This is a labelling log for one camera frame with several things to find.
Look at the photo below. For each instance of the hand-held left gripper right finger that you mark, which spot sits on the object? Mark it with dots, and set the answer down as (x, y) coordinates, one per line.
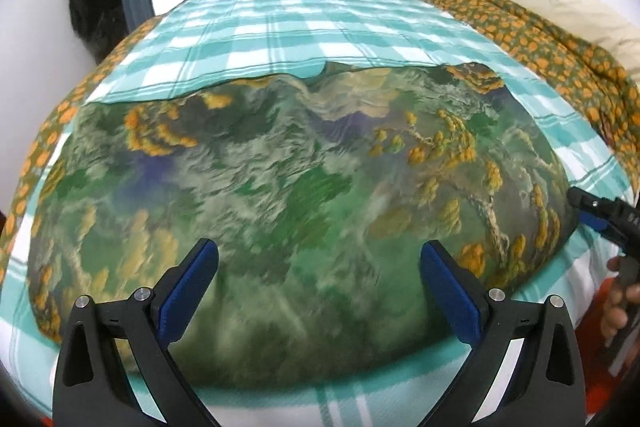
(450, 297)

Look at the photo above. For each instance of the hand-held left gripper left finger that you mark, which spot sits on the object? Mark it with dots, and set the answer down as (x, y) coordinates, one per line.
(187, 292)

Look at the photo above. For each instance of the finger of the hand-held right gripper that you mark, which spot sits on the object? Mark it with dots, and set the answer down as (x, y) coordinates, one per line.
(592, 207)

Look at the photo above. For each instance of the green landscape printed cloth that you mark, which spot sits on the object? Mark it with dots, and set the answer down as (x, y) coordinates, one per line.
(280, 187)

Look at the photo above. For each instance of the person's right hand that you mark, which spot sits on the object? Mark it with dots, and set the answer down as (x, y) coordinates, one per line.
(612, 312)

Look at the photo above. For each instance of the orange red cloth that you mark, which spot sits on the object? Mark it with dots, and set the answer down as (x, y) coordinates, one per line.
(592, 387)

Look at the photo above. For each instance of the orange dotted green quilt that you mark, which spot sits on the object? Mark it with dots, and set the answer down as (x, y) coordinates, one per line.
(540, 37)

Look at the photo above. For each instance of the teal checkered bed sheet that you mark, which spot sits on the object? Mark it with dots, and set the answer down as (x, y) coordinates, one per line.
(300, 27)

